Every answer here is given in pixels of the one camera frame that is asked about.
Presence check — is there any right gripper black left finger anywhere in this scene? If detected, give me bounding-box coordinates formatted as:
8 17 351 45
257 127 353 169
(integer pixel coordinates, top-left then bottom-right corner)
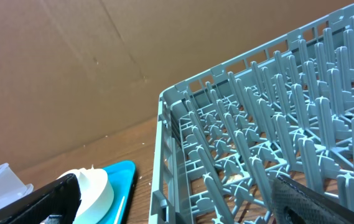
0 174 82 224

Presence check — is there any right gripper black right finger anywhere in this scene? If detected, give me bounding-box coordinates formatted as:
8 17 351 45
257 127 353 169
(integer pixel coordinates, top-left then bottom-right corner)
271 175 354 224

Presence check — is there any grey dishwasher rack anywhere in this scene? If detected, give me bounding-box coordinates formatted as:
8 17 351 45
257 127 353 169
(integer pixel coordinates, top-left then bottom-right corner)
149 4 354 223

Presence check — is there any teal plastic tray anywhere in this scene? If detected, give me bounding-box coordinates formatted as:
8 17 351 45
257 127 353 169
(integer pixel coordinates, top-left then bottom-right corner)
98 161 137 224

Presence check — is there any white paper cup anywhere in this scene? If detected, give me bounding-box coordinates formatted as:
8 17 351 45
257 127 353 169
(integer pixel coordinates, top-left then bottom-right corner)
58 167 114 224

